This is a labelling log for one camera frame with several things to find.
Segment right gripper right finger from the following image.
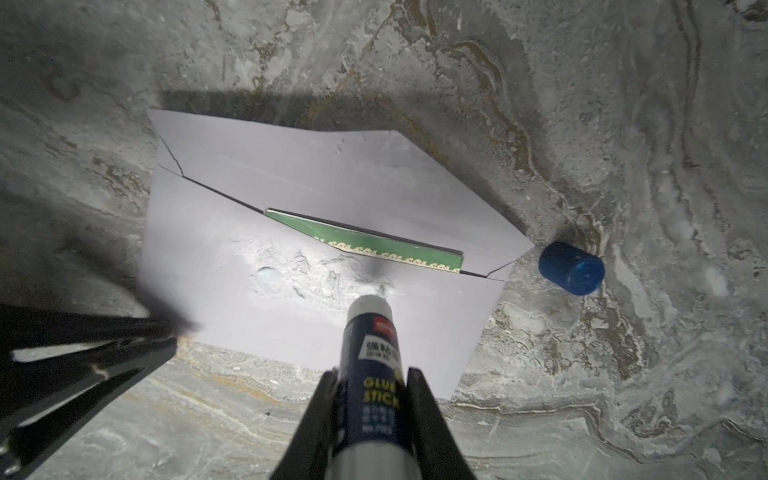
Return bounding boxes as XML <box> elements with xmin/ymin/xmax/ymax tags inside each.
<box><xmin>407</xmin><ymin>367</ymin><xmax>476</xmax><ymax>480</ymax></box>

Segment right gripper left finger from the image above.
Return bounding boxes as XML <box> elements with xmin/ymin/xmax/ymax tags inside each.
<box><xmin>270</xmin><ymin>369</ymin><xmax>338</xmax><ymax>480</ymax></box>

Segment white letter with green border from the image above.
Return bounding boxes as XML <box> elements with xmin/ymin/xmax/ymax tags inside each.
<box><xmin>264</xmin><ymin>209</ymin><xmax>464</xmax><ymax>273</ymax></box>

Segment lavender envelope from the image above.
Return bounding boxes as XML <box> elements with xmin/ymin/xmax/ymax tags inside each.
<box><xmin>138</xmin><ymin>110</ymin><xmax>532</xmax><ymax>399</ymax></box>

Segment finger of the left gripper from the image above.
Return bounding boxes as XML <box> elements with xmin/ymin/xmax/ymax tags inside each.
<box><xmin>1</xmin><ymin>338</ymin><xmax>177</xmax><ymax>479</ymax></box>
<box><xmin>1</xmin><ymin>304</ymin><xmax>198</xmax><ymax>352</ymax></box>

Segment blue white glue stick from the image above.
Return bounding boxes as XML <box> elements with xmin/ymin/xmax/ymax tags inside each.
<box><xmin>326</xmin><ymin>295</ymin><xmax>421</xmax><ymax>479</ymax></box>

